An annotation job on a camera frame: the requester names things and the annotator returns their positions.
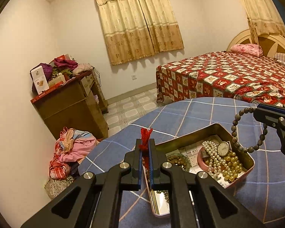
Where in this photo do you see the pile of colourful clothes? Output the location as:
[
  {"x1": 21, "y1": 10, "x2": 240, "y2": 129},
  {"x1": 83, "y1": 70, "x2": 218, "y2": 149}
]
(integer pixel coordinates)
[{"x1": 49, "y1": 127, "x2": 100, "y2": 178}]

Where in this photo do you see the magenta cloth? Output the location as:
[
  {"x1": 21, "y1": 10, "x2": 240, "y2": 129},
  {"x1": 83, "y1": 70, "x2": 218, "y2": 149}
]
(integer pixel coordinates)
[{"x1": 53, "y1": 58, "x2": 78, "y2": 70}]

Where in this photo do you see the purple cloth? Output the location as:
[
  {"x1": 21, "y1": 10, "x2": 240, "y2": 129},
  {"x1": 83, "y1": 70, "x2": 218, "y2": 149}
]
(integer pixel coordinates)
[{"x1": 37, "y1": 63, "x2": 53, "y2": 82}]

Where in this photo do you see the gold pearl necklace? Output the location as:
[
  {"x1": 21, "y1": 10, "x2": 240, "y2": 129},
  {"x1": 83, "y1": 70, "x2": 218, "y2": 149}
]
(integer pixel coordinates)
[{"x1": 222, "y1": 150, "x2": 243, "y2": 183}]

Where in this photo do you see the flat red box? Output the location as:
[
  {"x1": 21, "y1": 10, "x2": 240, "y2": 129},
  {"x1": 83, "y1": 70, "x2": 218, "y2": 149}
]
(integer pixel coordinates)
[{"x1": 30, "y1": 85, "x2": 64, "y2": 104}]

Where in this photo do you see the red knotted cord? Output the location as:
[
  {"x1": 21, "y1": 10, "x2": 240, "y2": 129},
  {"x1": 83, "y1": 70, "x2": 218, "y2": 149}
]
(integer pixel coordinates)
[{"x1": 136, "y1": 127, "x2": 154, "y2": 171}]

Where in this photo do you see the pink metal tin box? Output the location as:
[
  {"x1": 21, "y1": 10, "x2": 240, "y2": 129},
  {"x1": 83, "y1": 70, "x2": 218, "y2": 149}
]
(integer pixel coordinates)
[{"x1": 145, "y1": 123, "x2": 255, "y2": 217}]

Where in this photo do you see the white pearl necklace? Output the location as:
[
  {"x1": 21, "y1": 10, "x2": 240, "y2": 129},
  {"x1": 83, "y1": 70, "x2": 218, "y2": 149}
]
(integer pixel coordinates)
[{"x1": 201, "y1": 141, "x2": 225, "y2": 178}]

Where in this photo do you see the beige side window curtain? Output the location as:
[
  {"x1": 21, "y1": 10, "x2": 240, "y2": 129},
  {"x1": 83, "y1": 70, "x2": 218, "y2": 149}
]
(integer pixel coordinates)
[{"x1": 229, "y1": 0, "x2": 285, "y2": 45}]

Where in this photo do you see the grey bead bracelet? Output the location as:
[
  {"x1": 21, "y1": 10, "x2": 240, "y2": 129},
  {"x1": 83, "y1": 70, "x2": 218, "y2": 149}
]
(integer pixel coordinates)
[{"x1": 231, "y1": 107, "x2": 268, "y2": 154}]

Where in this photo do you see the silver wristwatch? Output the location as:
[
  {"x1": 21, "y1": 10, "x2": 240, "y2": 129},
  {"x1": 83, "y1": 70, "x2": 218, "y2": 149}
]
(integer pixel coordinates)
[{"x1": 217, "y1": 141, "x2": 232, "y2": 157}]

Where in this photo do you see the red patchwork bed quilt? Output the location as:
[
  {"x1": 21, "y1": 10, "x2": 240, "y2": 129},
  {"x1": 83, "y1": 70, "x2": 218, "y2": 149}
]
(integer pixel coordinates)
[{"x1": 155, "y1": 51, "x2": 285, "y2": 107}]

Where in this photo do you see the white upright product box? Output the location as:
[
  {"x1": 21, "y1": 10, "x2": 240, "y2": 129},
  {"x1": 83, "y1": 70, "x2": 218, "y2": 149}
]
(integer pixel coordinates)
[{"x1": 30, "y1": 68, "x2": 49, "y2": 95}]

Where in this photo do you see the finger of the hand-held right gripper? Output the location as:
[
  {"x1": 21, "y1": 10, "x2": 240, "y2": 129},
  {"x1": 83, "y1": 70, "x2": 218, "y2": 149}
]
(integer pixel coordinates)
[
  {"x1": 256, "y1": 103, "x2": 285, "y2": 114},
  {"x1": 253, "y1": 109, "x2": 285, "y2": 164}
]

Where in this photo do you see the beige patterned curtain panel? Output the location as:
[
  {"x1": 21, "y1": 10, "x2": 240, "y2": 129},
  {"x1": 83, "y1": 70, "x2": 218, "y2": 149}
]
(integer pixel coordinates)
[
  {"x1": 142, "y1": 0, "x2": 184, "y2": 54},
  {"x1": 93, "y1": 0, "x2": 155, "y2": 66}
]

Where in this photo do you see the pale pink cloth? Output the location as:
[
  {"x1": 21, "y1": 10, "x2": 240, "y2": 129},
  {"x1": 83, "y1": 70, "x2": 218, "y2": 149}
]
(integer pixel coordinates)
[{"x1": 73, "y1": 63, "x2": 93, "y2": 75}]

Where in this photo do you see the pink bangle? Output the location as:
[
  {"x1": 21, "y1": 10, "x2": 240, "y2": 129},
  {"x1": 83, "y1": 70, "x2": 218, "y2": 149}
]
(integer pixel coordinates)
[{"x1": 197, "y1": 147, "x2": 225, "y2": 176}]

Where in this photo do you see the blue plaid tablecloth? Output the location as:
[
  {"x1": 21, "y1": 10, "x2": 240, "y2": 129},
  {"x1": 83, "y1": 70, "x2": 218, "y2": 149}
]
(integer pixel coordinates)
[{"x1": 78, "y1": 97, "x2": 285, "y2": 228}]

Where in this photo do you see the wooden desk with drawers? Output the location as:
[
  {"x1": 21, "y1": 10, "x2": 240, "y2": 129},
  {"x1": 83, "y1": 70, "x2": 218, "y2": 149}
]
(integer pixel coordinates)
[{"x1": 74, "y1": 70, "x2": 109, "y2": 114}]

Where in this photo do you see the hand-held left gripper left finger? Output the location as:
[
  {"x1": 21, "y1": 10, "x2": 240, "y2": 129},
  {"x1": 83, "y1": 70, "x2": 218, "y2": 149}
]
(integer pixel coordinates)
[{"x1": 20, "y1": 138, "x2": 143, "y2": 228}]

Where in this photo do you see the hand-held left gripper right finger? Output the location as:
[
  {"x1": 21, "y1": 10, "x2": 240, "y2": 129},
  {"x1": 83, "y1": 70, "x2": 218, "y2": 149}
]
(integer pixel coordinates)
[{"x1": 148, "y1": 138, "x2": 266, "y2": 228}]

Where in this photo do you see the brown wooden bead bracelet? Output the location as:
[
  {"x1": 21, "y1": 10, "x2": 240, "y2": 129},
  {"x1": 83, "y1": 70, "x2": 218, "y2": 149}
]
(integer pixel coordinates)
[{"x1": 169, "y1": 155, "x2": 187, "y2": 170}]

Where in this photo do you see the cream wooden bed headboard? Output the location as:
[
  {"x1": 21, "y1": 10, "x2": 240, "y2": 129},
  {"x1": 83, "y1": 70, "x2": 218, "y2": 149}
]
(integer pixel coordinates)
[{"x1": 226, "y1": 29, "x2": 285, "y2": 59}]

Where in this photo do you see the white paper card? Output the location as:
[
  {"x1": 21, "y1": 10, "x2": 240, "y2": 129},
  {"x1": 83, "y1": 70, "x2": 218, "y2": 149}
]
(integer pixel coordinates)
[{"x1": 178, "y1": 135, "x2": 228, "y2": 188}]

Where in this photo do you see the pink pillow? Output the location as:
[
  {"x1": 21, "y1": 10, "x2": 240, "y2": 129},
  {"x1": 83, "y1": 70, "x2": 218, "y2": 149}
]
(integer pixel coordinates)
[{"x1": 230, "y1": 43, "x2": 264, "y2": 57}]

